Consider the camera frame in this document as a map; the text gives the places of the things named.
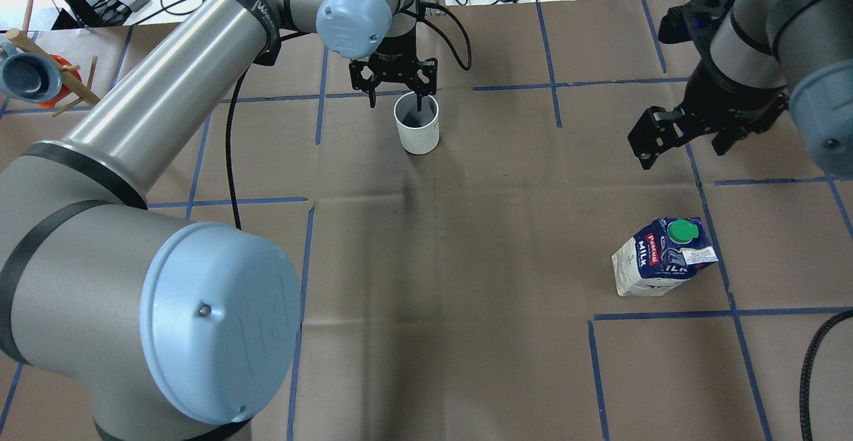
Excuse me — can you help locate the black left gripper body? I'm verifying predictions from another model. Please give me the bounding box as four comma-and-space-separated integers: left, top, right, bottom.
349, 35, 438, 95

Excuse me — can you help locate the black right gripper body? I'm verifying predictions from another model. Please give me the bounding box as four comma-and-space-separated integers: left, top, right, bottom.
677, 62, 788, 156

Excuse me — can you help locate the white grey mug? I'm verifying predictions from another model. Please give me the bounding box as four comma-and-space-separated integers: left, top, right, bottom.
393, 92, 440, 155

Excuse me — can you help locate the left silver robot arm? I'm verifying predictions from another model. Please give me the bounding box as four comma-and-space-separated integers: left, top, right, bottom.
2, 0, 419, 440

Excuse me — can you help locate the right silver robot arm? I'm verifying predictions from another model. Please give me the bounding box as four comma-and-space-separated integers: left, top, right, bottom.
627, 0, 852, 178

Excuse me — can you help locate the Pascual milk carton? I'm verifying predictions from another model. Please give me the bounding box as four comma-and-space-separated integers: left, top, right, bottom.
610, 217, 718, 296

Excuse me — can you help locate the orange mug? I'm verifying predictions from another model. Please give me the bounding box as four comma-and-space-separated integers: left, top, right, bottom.
39, 55, 82, 109

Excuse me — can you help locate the blue mug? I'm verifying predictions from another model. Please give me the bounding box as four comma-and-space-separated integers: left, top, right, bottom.
1, 41, 61, 103

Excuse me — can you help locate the wooden mug tree stand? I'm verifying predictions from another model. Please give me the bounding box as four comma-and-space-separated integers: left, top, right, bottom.
1, 0, 101, 117

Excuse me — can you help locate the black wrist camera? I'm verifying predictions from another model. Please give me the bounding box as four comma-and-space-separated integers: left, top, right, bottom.
657, 0, 735, 47

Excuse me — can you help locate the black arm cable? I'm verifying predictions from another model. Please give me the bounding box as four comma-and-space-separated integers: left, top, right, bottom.
798, 309, 853, 441

